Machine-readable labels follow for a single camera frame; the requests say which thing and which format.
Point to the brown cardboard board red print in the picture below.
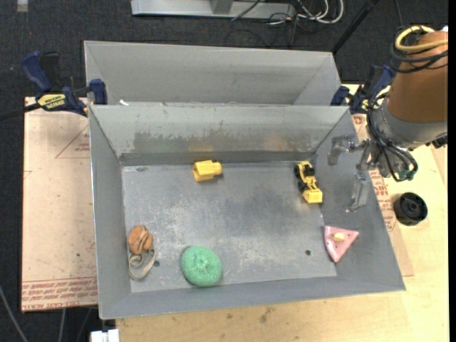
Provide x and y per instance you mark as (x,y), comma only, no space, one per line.
(57,208)

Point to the yellow toy block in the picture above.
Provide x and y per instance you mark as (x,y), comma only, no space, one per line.
(206,170)

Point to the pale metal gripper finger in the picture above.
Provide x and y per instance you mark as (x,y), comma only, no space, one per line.
(335,146)
(361,191)

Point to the grey metal bin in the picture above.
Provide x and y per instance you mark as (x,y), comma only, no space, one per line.
(231,219)

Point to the green scouring pad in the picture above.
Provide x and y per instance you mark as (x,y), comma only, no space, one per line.
(200,265)

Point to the pink toy cake slice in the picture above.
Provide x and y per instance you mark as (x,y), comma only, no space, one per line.
(336,246)

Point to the yellow toy digger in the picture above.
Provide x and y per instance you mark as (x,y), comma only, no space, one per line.
(310,191)

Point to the black cylinder on white bracket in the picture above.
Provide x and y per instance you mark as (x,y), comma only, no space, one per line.
(410,208)

